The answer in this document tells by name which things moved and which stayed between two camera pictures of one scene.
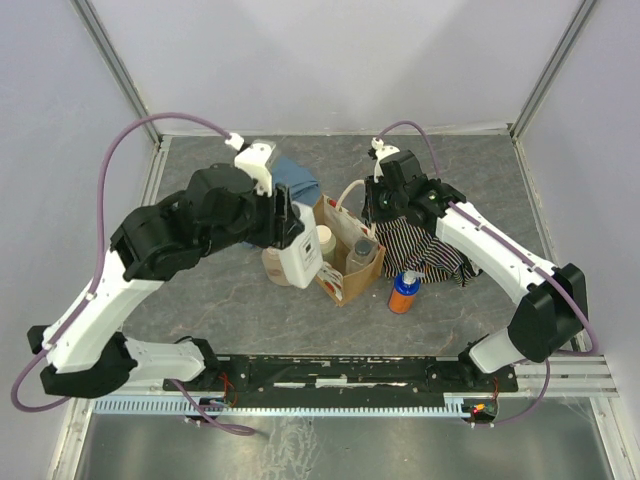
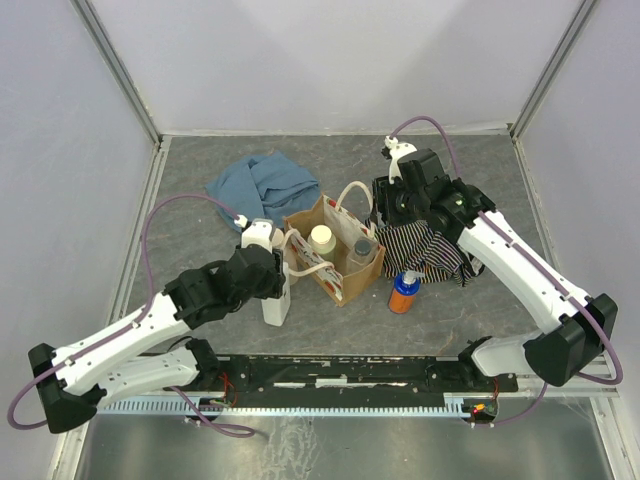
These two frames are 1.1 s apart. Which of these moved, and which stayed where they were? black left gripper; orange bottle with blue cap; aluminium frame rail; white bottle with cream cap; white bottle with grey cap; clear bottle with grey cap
Moved: black left gripper; white bottle with grey cap
Stayed: clear bottle with grey cap; orange bottle with blue cap; aluminium frame rail; white bottle with cream cap
